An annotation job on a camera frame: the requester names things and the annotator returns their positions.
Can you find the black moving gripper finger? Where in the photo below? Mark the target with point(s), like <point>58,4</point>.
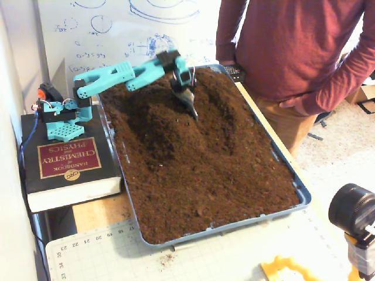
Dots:
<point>192,93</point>

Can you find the silver foil scoop plate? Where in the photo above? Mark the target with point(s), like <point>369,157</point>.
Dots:
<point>190,105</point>

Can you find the brown soil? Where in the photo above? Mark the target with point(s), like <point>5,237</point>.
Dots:
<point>199,175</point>

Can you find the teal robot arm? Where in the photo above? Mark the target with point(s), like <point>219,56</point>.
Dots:
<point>102,77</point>

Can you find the left forearm maroon sleeve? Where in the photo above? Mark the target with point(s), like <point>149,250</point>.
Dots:
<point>342,87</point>

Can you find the right forearm maroon sleeve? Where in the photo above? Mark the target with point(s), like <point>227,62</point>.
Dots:
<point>228,44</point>

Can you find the person right hand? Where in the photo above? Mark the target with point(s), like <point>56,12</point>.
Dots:
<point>227,63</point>

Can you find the person left hand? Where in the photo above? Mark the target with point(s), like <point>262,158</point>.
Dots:
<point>293,106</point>

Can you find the whiteboard with blue drawings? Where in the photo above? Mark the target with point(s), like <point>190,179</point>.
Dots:
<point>117,38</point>

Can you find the person in maroon sweater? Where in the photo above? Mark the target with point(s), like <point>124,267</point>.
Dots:
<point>278,44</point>

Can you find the black controller block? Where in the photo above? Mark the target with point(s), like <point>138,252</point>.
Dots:
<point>51,92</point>

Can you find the black chemistry physics handbook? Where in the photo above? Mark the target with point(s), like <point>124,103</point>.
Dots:
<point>70,158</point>

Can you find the grey backpack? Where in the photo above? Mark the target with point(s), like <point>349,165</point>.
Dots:
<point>316,137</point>

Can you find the blue plastic tray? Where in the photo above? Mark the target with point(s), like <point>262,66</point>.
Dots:
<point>306,199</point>

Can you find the pale green cutting mat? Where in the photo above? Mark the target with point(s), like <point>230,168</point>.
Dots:
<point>132,257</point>

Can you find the yellow plastic piece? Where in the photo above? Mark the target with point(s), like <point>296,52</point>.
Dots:
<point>272,267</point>

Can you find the black lens camera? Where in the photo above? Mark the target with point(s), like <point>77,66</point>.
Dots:
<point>348,205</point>

